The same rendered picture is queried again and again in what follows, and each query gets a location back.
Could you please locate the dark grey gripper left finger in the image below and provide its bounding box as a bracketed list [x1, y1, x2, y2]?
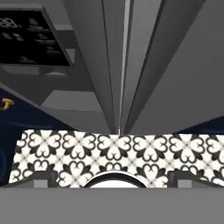
[10, 171, 60, 189]

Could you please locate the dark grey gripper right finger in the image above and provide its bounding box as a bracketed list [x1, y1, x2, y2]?
[167, 170, 219, 189]

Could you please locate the grey fridge door with dispenser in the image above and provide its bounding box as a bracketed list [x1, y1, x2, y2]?
[0, 0, 127, 136]

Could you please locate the plain grey fridge door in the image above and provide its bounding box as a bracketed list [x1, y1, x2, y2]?
[120, 0, 224, 136]

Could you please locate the white round thing, black rim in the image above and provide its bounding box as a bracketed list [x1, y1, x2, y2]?
[86, 170, 151, 189]

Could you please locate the gold cupboard handle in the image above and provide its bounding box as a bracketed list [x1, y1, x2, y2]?
[0, 97, 15, 112]

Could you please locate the dark grey fridge door handle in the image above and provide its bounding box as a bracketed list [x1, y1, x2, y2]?
[62, 0, 123, 135]
[120, 0, 207, 136]

